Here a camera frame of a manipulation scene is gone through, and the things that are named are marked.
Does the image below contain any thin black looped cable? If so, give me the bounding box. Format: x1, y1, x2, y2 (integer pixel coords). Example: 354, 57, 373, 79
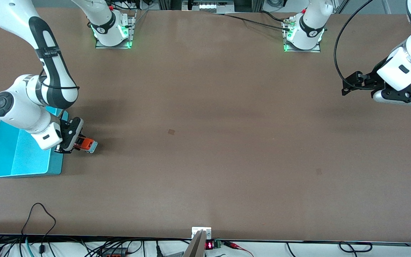
21, 203, 57, 255

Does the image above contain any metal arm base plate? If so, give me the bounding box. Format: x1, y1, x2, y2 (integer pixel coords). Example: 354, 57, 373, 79
282, 18, 322, 53
95, 10, 137, 49

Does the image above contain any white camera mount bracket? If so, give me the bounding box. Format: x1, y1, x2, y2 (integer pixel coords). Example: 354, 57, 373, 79
192, 227, 212, 240

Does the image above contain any red clip lead wire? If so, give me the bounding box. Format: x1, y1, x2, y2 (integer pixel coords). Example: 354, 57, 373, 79
223, 241, 254, 257

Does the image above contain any aluminium frame rail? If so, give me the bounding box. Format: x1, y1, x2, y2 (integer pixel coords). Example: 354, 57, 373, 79
157, 0, 265, 14

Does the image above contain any blue plastic box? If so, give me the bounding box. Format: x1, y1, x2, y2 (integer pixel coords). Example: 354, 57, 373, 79
0, 106, 69, 178

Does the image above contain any thick black table cable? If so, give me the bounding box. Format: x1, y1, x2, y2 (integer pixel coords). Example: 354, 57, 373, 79
259, 11, 290, 22

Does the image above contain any white lit panel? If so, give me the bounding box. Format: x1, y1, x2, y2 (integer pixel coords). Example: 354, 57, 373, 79
198, 2, 235, 12

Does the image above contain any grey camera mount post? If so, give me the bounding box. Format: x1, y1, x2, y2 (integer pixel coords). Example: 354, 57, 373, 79
183, 230, 206, 257

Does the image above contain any thin black table cable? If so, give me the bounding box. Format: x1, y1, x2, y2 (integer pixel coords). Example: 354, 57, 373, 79
214, 12, 291, 31

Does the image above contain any orange toy bus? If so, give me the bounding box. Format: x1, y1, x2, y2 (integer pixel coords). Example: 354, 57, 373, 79
74, 137, 98, 153

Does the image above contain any black coiled cable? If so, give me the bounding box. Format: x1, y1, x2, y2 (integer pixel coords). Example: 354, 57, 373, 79
339, 242, 373, 253

